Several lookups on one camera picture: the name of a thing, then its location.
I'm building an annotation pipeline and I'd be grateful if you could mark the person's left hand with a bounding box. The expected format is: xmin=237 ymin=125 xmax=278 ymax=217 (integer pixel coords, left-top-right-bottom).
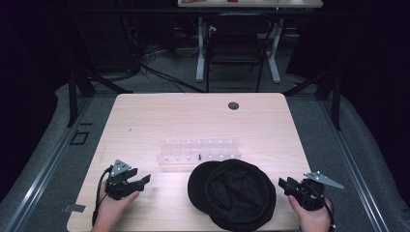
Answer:
xmin=91 ymin=180 xmax=141 ymax=232

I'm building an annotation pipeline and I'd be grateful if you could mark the black metal stand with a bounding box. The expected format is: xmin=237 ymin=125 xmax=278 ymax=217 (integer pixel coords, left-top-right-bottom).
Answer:
xmin=66 ymin=67 xmax=133 ymax=129
xmin=282 ymin=67 xmax=343 ymax=131

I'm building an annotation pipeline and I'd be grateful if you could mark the clear acrylic rack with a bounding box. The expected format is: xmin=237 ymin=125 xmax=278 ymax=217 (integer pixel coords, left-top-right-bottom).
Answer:
xmin=156 ymin=137 xmax=243 ymax=167

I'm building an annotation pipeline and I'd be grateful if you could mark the grey tape strip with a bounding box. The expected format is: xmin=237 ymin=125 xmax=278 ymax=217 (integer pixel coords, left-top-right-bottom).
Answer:
xmin=62 ymin=203 xmax=87 ymax=214

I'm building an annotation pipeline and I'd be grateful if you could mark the aluminium floor rail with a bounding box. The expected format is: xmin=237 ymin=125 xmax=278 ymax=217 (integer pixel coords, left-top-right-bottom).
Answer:
xmin=317 ymin=98 xmax=393 ymax=232
xmin=3 ymin=96 xmax=95 ymax=232

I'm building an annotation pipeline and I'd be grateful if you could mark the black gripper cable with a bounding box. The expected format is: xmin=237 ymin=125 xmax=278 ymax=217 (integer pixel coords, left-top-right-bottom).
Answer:
xmin=91 ymin=166 xmax=114 ymax=227
xmin=317 ymin=183 xmax=337 ymax=230

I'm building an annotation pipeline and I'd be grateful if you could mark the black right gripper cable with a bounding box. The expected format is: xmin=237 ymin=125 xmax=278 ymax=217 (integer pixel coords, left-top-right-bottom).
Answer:
xmin=317 ymin=183 xmax=337 ymax=230

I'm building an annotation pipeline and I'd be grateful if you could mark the white-legged desk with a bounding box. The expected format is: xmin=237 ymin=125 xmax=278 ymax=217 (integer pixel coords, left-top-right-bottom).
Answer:
xmin=177 ymin=0 xmax=324 ymax=85

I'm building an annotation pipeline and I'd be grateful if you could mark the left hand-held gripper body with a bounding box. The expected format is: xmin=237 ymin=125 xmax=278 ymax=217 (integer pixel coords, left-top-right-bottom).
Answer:
xmin=105 ymin=159 xmax=140 ymax=201

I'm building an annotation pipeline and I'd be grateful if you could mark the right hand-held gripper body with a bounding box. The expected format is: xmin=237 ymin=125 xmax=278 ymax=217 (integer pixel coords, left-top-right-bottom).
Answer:
xmin=290 ymin=170 xmax=345 ymax=213

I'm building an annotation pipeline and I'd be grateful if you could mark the bundle of floor cables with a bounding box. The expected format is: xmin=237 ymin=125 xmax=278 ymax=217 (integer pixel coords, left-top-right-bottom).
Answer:
xmin=117 ymin=13 xmax=207 ymax=95

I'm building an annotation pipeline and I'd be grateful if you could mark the person's right hand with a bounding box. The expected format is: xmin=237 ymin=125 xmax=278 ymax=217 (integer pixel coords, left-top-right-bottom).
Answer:
xmin=287 ymin=194 xmax=334 ymax=232

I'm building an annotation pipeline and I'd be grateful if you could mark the black chair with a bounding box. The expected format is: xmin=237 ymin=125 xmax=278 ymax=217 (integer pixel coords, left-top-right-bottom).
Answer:
xmin=205 ymin=13 xmax=274 ymax=94

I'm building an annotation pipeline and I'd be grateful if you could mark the black cloth hat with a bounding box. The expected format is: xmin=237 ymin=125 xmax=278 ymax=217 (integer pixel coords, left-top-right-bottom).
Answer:
xmin=187 ymin=158 xmax=278 ymax=232

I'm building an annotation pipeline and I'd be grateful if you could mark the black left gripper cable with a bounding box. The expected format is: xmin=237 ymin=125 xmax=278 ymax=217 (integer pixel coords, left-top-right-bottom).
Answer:
xmin=91 ymin=166 xmax=114 ymax=227

